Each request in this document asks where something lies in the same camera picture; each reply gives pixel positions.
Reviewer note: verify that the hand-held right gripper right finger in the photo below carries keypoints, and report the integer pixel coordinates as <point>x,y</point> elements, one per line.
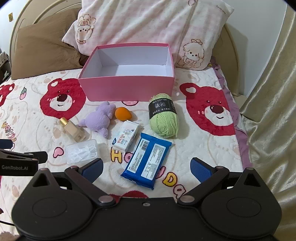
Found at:
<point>200,168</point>

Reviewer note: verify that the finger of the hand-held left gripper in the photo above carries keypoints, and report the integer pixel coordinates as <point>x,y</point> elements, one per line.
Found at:
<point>39,156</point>

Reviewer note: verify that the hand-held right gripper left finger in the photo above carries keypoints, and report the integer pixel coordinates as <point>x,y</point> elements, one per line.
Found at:
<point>93,171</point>

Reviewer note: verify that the beige foundation bottle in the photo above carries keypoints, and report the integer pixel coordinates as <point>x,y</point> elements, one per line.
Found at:
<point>73,131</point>

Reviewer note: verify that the small white carton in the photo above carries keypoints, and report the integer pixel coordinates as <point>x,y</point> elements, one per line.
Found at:
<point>126,136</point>

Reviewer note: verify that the blue needle packet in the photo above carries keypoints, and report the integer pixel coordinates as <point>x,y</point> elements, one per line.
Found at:
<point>146,162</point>

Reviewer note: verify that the green yarn ball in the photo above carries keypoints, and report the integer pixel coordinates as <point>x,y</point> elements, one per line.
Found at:
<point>164,120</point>

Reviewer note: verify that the orange makeup sponge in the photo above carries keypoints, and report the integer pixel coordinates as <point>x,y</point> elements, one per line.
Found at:
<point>122,114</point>

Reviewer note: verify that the pink cardboard box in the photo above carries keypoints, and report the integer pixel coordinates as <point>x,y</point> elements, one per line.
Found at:
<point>129,85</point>

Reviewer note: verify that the red bear printed blanket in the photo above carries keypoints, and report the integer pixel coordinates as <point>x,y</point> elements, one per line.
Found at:
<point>203,143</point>

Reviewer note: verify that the purple plush toy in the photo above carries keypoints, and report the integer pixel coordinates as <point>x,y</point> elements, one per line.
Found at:
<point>98,119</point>

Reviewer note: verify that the purple frilled bed sheet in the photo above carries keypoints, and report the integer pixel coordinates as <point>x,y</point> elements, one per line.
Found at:
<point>231,102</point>

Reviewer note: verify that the dark bedside clutter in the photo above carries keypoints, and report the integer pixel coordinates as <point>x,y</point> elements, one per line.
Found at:
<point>4,66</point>

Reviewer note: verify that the beige striped curtain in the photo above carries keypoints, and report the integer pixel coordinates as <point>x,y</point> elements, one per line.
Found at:
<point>272,104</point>

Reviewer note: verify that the brown pillow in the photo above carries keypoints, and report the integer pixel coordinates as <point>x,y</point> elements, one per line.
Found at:
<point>44,48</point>

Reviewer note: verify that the beige bed headboard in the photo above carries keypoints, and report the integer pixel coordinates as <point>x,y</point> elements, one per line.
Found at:
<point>232,48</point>

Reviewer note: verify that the pink printed pillow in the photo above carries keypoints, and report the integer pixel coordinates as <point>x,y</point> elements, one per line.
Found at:
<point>143,20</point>

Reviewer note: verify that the yellow wall sticker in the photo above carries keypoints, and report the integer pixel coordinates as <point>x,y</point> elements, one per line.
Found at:
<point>10,17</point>

